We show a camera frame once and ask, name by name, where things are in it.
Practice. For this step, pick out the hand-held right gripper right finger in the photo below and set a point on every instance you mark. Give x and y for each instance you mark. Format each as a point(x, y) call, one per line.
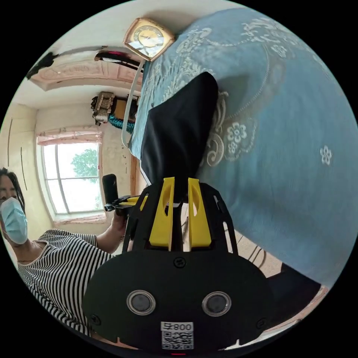
point(199, 223)

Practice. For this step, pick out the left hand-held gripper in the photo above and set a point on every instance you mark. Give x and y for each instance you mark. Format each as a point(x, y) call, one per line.
point(118, 206)

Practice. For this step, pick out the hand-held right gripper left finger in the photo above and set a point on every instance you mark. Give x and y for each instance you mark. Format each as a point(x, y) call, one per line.
point(160, 221)

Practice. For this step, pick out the black pants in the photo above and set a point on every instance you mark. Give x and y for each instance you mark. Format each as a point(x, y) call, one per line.
point(179, 131)

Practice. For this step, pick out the person's left forearm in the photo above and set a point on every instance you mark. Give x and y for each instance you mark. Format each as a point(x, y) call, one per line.
point(107, 240)

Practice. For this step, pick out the person's left hand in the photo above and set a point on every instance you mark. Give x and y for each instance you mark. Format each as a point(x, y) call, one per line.
point(118, 223)

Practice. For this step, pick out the window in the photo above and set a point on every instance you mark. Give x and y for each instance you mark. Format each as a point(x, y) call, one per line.
point(71, 179)

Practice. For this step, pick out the pink curtain valance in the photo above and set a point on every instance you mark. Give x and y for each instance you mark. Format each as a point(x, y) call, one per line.
point(70, 135)

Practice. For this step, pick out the cupboard with ornaments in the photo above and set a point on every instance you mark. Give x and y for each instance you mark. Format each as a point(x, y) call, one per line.
point(107, 110)

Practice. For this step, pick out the person's body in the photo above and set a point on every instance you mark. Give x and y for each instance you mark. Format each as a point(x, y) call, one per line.
point(53, 265)

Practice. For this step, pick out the bed with blue patterned quilt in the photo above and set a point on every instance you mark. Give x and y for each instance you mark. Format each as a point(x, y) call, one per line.
point(279, 139)

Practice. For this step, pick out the golden square wall clock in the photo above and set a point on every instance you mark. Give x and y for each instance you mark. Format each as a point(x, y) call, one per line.
point(147, 38)

